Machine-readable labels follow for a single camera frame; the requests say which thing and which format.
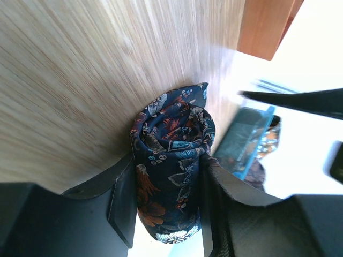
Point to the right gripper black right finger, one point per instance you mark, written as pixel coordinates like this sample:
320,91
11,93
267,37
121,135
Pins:
240,220

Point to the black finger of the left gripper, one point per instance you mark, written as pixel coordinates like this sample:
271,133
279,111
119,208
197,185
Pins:
327,103

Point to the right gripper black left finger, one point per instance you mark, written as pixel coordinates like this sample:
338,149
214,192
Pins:
94,218

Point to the navy floral tie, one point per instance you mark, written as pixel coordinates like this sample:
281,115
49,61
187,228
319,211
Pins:
168,138

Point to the dark brown paisley tie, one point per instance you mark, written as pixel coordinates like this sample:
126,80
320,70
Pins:
256,176

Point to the mustard floral tie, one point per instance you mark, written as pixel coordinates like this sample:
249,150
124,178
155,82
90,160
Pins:
270,140

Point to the teal plastic basket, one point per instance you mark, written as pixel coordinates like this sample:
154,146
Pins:
238,148

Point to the orange compartment tray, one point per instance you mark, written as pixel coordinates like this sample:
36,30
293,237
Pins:
264,25

